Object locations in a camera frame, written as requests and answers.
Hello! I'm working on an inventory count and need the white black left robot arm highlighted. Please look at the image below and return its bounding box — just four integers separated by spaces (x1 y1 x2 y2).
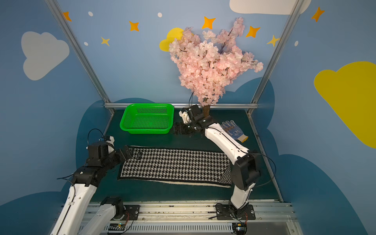
51 141 140 235

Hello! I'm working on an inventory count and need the aluminium frame rail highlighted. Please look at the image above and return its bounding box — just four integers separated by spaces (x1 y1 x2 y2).
45 0 306 203

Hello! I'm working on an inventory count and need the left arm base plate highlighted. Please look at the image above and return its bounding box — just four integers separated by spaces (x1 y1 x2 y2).
121 205 140 221

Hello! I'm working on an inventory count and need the pink cherry blossom tree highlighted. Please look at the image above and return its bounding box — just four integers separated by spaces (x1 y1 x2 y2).
169 17 263 117

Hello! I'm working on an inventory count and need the aluminium front rail track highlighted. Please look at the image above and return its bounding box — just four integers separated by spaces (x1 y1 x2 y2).
48 201 303 235

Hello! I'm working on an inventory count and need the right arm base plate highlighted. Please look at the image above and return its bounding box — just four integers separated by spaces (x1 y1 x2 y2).
215 203 256 220

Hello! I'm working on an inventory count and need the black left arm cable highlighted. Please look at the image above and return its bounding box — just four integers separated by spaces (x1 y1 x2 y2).
56 128 105 189

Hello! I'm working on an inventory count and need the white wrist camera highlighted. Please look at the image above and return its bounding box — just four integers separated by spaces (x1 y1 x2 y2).
101 135 115 154
179 108 191 124

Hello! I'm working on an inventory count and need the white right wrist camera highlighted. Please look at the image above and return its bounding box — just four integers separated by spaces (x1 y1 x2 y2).
179 108 191 124

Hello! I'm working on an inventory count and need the green plastic basket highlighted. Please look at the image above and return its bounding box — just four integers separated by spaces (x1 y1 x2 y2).
119 103 174 134

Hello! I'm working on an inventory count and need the blue dotted work glove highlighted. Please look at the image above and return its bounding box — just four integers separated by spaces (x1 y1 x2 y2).
220 120 249 143

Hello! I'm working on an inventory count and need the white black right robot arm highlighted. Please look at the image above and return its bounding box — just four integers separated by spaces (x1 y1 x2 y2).
177 105 260 211

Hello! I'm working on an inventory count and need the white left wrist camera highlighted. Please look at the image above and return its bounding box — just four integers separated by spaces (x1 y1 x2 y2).
101 135 115 154

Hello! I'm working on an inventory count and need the black white knitted scarf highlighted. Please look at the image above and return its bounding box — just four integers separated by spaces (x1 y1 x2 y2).
117 146 232 188

